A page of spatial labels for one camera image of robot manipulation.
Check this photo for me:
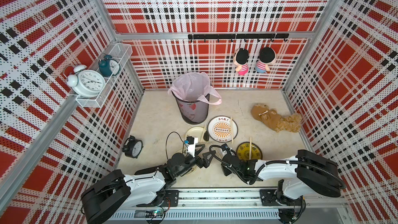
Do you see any black mesh waste bin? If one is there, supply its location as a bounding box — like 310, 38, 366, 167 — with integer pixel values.
172, 93, 209, 125

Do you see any cream plate with flower print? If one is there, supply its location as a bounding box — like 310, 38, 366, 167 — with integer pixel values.
185, 127, 209, 145

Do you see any white twin-bell alarm clock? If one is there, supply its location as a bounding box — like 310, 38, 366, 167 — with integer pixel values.
66, 65, 106, 98

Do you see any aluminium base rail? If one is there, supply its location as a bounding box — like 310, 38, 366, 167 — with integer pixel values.
109, 187, 354, 224

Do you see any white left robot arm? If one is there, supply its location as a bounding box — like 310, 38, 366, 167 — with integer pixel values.
81, 145, 216, 224

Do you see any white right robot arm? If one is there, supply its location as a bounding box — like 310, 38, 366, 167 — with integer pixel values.
221, 149, 347, 206

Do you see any black alarm clock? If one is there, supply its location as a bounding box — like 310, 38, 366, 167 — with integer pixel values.
122, 136, 144, 159

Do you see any yellow patterned plate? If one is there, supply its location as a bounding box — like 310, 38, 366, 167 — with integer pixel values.
236, 142, 263, 161

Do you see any white plate with teal rim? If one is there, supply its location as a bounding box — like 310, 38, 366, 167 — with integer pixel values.
207, 116, 238, 143

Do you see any black wall hook rail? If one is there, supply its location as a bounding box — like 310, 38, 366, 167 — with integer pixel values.
188, 33, 289, 41

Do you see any brown teddy bear plush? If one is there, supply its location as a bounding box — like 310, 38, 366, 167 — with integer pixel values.
251, 103, 302, 133

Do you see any blue striped hanging doll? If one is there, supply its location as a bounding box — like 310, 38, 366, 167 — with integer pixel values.
255, 47, 276, 73

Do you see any teal alarm clock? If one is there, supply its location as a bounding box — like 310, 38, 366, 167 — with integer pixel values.
98, 55, 121, 77

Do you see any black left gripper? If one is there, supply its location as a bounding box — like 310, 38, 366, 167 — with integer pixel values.
174, 144, 216, 177

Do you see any white wire wall shelf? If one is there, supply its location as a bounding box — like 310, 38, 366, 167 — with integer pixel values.
66, 43, 135, 108

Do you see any pink striped hanging doll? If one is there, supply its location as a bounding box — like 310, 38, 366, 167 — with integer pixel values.
233, 48, 249, 76

